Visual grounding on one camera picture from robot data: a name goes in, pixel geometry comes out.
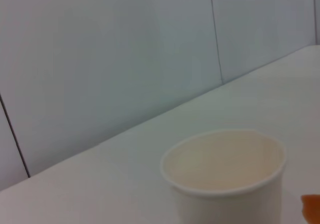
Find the brown water stain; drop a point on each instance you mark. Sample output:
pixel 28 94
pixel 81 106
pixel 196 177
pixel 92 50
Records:
pixel 312 206

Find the white paper cup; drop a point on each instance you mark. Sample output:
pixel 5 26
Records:
pixel 225 184

